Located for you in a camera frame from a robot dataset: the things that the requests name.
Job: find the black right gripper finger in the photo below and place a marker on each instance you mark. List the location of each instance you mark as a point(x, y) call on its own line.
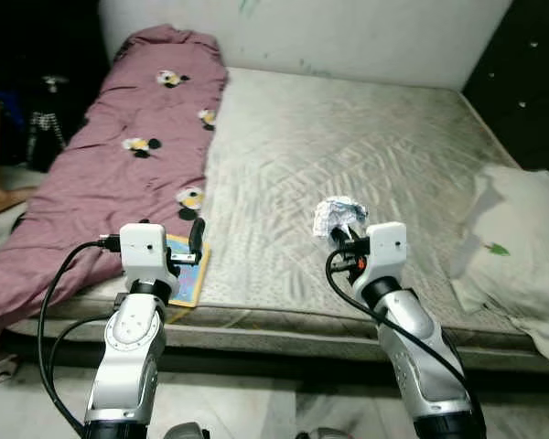
point(352, 234)

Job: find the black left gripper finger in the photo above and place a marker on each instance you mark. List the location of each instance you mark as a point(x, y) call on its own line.
point(145, 222)
point(199, 236)

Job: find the yellow blue picture book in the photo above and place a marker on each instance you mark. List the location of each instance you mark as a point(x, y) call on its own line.
point(190, 285)

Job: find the white pillow green tree print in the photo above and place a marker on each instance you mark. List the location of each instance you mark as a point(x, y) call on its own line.
point(522, 265)

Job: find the cream quilted mattress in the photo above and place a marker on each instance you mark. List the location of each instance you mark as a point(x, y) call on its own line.
point(348, 155)

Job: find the black white tripod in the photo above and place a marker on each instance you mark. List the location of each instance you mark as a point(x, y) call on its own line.
point(46, 123)

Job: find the person bare leg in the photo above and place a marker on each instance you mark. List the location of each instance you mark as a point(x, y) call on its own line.
point(0, 199)

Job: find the grey robot right knee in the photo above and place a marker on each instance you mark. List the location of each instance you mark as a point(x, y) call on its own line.
point(322, 433)

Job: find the pale sandal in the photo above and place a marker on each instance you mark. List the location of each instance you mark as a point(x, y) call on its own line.
point(2, 371)

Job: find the black tufted headboard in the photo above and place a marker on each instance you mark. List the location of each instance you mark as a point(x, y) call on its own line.
point(531, 73)

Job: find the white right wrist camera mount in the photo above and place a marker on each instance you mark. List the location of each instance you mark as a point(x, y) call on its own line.
point(384, 251)

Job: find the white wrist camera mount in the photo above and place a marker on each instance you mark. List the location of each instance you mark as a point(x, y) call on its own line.
point(146, 256)
point(384, 251)

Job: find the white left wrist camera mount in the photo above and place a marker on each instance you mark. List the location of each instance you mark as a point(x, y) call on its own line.
point(146, 256)

